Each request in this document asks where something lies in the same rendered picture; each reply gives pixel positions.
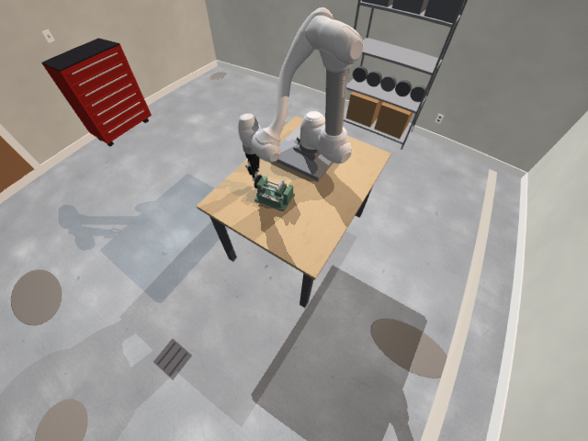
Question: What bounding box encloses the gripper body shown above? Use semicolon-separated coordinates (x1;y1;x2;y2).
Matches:
245;153;257;164

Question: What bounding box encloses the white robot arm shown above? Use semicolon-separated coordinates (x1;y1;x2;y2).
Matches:
238;7;364;164

